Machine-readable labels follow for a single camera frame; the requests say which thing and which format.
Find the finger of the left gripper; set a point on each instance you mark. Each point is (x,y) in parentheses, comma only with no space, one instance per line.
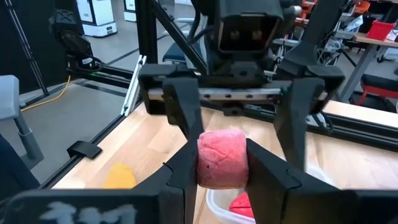
(295,118)
(183,102)

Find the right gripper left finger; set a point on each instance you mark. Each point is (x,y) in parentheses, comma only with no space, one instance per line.
(93,208)

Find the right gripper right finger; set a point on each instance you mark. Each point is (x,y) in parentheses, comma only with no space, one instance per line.
(311,205)

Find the pink toy peach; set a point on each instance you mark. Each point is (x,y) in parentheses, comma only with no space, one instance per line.
(222,158)

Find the pink toy dragon fruit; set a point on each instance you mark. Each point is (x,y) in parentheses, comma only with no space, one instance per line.
(242,205)

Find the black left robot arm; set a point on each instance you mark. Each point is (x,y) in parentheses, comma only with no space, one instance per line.
(323,21)

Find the clear plastic tupperware container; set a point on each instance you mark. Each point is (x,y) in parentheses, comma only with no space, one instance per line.
(217,208)

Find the yellow cloth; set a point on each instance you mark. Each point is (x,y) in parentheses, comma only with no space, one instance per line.
(119,177)

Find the silver aluminium bar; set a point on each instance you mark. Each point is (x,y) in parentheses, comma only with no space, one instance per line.
(133,87)

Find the red framed black stool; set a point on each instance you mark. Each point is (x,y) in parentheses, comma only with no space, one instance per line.
(379,82)

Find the wooden desk grey legs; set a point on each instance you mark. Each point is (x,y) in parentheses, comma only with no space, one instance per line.
(382,43)

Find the red plastic bin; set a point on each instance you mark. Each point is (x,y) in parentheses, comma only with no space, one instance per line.
(381,31)

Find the white cabinet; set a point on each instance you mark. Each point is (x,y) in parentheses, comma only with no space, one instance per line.
(96,15)

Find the grey chair armrest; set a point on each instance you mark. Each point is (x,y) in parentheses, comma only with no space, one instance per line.
(9,96)

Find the thin black rod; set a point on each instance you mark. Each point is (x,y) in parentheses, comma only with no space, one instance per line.
(26,46)

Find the black backdrop panel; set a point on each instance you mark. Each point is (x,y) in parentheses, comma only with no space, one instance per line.
(9,37)

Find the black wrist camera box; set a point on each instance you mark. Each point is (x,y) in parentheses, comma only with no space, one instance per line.
(248,34)

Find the black bracket clip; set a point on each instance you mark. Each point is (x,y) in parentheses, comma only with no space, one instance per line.
(84,149)

